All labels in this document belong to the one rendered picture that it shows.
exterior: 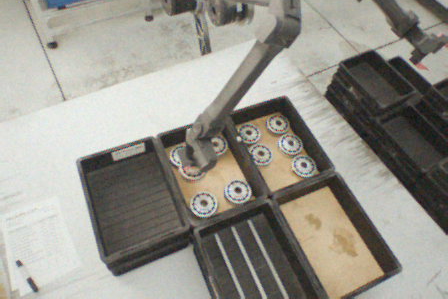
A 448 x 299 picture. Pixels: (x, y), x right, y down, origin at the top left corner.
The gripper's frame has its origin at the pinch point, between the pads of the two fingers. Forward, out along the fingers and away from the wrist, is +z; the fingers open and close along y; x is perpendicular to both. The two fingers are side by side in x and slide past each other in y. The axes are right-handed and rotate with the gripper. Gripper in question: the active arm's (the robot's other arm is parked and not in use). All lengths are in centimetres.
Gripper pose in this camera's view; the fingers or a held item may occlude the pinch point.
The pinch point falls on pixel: (193, 165)
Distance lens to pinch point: 129.0
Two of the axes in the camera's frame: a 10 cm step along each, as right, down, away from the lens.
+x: -3.9, -8.1, 4.4
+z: -1.0, 5.1, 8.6
